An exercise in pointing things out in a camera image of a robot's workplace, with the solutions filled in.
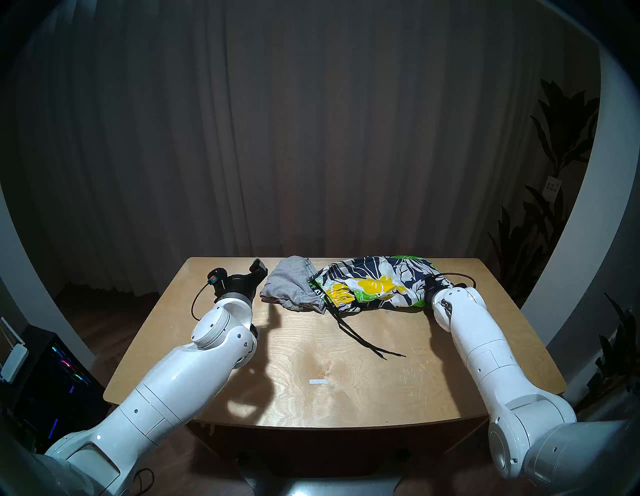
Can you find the grey shorts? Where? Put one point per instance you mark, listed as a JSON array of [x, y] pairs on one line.
[[290, 282]]

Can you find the tall dark leafy plant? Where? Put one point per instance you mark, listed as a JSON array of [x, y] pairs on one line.
[[565, 130]]

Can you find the floral print shorts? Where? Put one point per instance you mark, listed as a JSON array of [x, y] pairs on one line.
[[380, 285]]

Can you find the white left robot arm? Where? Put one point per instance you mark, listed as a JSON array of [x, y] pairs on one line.
[[190, 375]]

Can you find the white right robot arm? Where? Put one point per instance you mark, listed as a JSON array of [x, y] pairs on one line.
[[500, 360]]

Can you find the white robot torso base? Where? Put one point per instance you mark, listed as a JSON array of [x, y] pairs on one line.
[[325, 487]]

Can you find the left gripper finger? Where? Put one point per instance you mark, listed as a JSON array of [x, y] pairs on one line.
[[258, 268]]

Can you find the dark plant in pot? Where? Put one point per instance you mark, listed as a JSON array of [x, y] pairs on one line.
[[620, 350]]

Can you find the white paper plant tag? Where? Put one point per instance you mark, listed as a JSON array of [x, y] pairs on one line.
[[552, 189]]

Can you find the small white box device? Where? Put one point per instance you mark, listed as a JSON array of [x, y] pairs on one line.
[[14, 362]]

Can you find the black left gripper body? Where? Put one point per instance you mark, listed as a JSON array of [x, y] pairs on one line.
[[237, 287]]

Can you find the black computer tower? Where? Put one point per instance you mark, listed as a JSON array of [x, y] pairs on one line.
[[55, 385]]

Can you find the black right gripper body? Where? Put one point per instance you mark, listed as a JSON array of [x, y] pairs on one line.
[[434, 289]]

